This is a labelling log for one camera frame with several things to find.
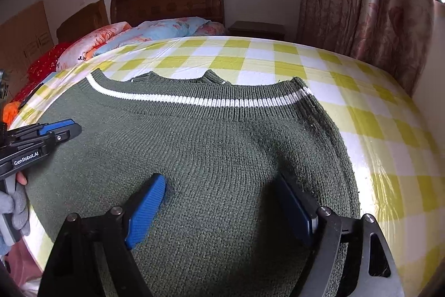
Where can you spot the blue floral pillow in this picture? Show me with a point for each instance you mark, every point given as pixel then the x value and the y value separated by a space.
pixel 156 32

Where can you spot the red patterned blanket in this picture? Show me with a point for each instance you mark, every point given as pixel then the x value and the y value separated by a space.
pixel 41 71

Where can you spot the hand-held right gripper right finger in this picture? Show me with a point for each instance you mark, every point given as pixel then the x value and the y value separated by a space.
pixel 295 210

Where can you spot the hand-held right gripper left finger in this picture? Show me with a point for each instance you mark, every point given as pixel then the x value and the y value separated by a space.
pixel 146 210

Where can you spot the dark wooden nightstand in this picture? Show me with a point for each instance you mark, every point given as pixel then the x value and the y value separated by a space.
pixel 257 29

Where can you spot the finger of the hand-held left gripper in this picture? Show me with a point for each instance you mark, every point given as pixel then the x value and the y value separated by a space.
pixel 57 126
pixel 64 136

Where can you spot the orange cloth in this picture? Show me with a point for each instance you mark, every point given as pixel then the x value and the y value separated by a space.
pixel 12 111

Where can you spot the yellow checked bed sheet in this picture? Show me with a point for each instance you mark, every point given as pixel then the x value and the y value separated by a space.
pixel 382 157

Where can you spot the cardboard box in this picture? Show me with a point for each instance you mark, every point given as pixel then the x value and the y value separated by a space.
pixel 24 39

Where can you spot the pink floral curtain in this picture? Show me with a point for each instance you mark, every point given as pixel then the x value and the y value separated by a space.
pixel 365 4

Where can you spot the pink floral pillow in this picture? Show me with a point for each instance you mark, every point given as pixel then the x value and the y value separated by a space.
pixel 212 29
pixel 90 46

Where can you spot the green knit sweater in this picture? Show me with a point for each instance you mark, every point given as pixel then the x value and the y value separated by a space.
pixel 215 151

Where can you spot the pink cloth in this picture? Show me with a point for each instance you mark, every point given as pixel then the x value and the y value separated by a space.
pixel 22 265

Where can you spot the person's left hand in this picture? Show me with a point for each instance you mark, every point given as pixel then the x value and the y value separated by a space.
pixel 17 206

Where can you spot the small wooden headboard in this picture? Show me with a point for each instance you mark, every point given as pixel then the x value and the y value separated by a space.
pixel 83 22

